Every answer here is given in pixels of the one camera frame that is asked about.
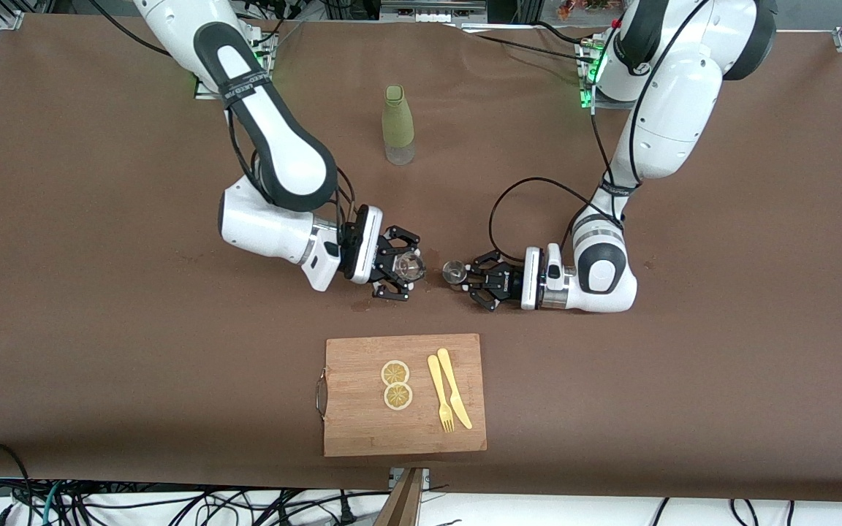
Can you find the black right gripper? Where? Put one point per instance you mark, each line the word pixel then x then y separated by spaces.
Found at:
pixel 383 261

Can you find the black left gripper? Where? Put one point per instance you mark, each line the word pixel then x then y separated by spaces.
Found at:
pixel 510 280

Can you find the clear glass cup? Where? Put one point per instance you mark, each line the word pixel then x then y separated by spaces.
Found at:
pixel 411 267

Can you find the steel double jigger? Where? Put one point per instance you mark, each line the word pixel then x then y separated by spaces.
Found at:
pixel 454 275

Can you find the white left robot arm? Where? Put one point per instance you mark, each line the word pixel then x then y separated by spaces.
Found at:
pixel 669 109

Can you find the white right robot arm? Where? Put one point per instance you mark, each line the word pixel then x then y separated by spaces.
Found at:
pixel 282 146

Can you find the yellow lemon slice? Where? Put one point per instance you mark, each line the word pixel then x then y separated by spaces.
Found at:
pixel 397 397
pixel 395 371

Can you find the yellow plastic knife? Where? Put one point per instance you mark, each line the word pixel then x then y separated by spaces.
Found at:
pixel 452 383

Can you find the yellow plastic fork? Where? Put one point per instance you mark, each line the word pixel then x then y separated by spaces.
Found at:
pixel 438 387

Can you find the green sleeved glass bottle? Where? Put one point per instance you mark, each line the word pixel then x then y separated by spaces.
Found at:
pixel 397 120

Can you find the wooden cutting board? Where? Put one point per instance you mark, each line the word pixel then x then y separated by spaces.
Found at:
pixel 362 424

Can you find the wooden beam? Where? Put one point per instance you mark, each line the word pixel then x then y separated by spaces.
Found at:
pixel 400 504

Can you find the brown table cover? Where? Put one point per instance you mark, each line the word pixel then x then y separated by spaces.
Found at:
pixel 172 365

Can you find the grey equipment box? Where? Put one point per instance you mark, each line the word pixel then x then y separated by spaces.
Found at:
pixel 432 9

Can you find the colourful snack packets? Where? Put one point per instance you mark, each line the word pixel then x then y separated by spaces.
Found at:
pixel 582 6

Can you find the small metal bracket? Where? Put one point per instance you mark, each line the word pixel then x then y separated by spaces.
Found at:
pixel 425 476

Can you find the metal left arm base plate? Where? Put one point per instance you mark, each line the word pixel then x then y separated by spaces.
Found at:
pixel 607 105

